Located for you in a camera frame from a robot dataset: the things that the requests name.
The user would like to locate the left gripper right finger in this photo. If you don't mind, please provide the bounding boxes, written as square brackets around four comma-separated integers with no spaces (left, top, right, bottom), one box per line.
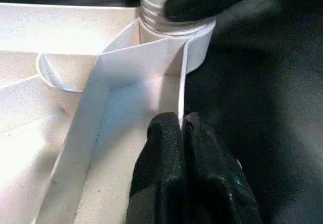
[184,111,264,224]

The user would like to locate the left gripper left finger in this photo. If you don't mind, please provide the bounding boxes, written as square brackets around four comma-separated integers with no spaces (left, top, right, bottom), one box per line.
[125,112,188,224]

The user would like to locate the white plastic table leg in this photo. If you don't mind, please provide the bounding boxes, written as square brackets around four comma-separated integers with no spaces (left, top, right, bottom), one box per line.
[137,0,212,37]

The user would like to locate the white plastic table top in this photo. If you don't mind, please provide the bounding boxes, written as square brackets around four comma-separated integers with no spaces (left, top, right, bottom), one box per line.
[0,2,218,224]

